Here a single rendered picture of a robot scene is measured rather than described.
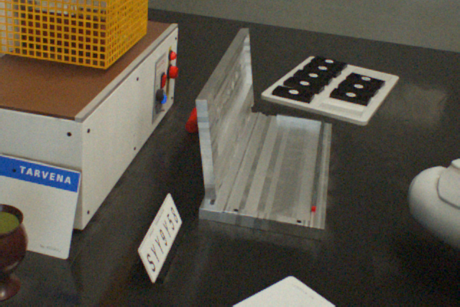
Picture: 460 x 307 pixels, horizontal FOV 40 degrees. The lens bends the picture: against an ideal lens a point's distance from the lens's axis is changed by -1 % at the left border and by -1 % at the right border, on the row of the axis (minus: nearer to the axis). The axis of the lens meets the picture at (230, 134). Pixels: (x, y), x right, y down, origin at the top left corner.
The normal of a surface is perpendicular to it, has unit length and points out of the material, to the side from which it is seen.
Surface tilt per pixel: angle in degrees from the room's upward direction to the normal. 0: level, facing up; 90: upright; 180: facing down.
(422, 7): 90
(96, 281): 0
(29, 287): 0
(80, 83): 0
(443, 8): 90
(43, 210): 69
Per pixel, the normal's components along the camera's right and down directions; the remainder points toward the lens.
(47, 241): -0.19, 0.04
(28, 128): -0.18, 0.40
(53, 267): 0.10, -0.90
